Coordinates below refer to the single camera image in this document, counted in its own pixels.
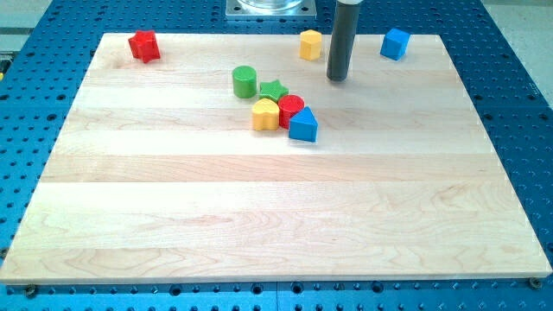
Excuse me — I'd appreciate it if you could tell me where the yellow heart block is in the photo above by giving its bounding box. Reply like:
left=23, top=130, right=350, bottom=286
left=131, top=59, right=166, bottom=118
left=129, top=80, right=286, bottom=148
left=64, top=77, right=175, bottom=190
left=251, top=98, right=280, bottom=130

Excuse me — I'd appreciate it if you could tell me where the light wooden board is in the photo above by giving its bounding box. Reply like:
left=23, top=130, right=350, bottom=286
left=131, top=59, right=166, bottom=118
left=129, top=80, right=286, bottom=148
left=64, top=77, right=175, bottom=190
left=1, top=33, right=551, bottom=284

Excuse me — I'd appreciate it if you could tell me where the left board corner screw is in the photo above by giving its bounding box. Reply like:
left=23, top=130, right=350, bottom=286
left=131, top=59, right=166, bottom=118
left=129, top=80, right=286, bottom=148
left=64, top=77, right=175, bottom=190
left=23, top=284, right=38, bottom=299

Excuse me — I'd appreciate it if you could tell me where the board corner screw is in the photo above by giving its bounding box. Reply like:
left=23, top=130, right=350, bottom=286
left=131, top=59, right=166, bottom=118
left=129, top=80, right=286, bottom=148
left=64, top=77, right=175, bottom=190
left=23, top=284, right=38, bottom=299
left=528, top=277, right=542, bottom=290

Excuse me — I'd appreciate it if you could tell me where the right board corner screw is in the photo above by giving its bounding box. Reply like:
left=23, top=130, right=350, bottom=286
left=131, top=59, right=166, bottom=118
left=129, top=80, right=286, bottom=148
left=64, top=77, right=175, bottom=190
left=528, top=277, right=542, bottom=290

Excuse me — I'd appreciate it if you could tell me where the blue triangle block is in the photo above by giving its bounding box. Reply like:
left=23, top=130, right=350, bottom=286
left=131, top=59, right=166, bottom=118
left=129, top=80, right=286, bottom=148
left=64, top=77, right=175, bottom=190
left=289, top=106, right=318, bottom=143

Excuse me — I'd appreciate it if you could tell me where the red cylinder block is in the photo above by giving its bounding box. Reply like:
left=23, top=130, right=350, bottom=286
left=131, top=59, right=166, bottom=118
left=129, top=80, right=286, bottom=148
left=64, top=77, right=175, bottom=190
left=277, top=94, right=305, bottom=129

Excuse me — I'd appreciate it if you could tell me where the green star block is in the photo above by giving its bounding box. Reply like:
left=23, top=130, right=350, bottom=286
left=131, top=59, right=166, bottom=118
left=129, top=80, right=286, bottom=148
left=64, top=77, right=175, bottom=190
left=258, top=79, right=289, bottom=103

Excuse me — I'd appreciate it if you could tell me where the green cylinder block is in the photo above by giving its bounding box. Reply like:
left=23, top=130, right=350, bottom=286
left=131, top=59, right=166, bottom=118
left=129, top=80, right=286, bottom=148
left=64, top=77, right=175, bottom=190
left=232, top=66, right=257, bottom=98

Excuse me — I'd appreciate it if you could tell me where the yellow hexagon block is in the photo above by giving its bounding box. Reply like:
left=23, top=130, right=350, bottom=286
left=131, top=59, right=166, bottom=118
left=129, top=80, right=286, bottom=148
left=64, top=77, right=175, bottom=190
left=299, top=29, right=322, bottom=60

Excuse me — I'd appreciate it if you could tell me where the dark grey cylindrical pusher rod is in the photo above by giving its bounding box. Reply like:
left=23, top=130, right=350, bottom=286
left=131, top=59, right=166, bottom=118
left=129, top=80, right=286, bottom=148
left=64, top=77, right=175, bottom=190
left=327, top=0, right=363, bottom=82

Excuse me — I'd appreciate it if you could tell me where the blue cube block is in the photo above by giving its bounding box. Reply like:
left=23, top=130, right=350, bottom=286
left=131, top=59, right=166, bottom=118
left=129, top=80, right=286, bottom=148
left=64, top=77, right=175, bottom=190
left=380, top=29, right=410, bottom=60

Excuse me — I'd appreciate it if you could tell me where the red star block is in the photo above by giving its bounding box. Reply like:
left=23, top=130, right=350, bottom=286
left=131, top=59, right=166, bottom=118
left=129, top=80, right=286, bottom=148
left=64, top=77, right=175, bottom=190
left=128, top=30, right=161, bottom=63

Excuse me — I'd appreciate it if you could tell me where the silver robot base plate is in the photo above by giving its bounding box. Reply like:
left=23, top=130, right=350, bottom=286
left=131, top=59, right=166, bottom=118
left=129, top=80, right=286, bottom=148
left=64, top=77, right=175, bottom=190
left=225, top=0, right=317, bottom=20

